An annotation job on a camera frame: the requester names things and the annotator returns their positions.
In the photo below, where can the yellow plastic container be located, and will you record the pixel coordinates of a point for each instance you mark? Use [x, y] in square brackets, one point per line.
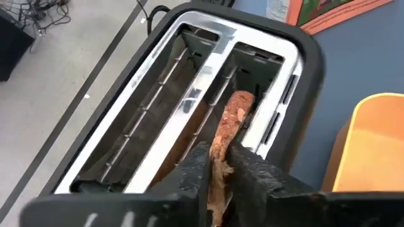
[372, 148]

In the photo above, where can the orange cereal box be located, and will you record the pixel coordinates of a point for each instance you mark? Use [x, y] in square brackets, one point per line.
[318, 12]

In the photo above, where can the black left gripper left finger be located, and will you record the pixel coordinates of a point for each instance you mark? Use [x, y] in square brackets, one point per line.
[192, 176]

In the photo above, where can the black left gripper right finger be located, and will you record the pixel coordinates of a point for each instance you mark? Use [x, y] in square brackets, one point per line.
[255, 189]

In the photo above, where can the brown toast slice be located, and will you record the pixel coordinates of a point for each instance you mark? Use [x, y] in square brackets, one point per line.
[235, 116]

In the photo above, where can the black two-slot toaster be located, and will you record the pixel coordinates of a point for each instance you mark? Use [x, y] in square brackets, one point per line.
[205, 72]

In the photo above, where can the black floor box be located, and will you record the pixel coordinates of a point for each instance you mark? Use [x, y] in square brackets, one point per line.
[12, 47]

